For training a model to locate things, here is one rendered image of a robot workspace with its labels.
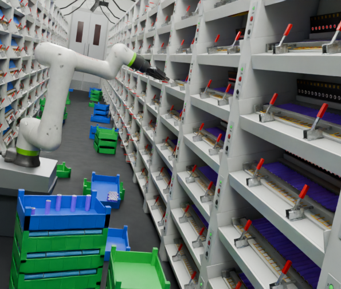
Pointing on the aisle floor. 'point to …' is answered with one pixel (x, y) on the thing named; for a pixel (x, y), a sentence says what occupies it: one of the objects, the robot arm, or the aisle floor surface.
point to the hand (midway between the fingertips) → (168, 80)
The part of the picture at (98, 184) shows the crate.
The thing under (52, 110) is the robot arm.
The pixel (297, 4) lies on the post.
